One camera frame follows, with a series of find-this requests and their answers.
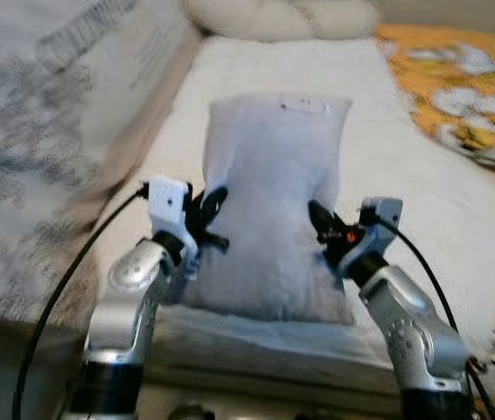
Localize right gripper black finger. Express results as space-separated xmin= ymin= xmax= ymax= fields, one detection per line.
xmin=307 ymin=199 xmax=339 ymax=232

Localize grey velvet pillow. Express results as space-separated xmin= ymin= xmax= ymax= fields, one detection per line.
xmin=182 ymin=92 xmax=358 ymax=326

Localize white quilted mattress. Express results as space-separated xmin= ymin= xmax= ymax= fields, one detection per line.
xmin=81 ymin=35 xmax=495 ymax=368

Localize beige headboard cushion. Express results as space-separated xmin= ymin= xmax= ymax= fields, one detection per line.
xmin=64 ymin=26 xmax=205 ymax=228

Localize robot left leg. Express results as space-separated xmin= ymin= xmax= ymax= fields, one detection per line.
xmin=167 ymin=402 xmax=218 ymax=420

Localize yellow cartoon egg blanket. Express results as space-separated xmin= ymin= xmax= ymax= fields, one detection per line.
xmin=377 ymin=22 xmax=495 ymax=420

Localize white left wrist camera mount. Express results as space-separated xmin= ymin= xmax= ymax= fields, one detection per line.
xmin=147 ymin=175 xmax=198 ymax=268

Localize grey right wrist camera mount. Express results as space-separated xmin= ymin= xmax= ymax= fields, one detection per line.
xmin=344 ymin=197 xmax=403 ymax=263

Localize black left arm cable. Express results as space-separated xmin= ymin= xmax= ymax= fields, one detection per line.
xmin=11 ymin=182 xmax=152 ymax=420

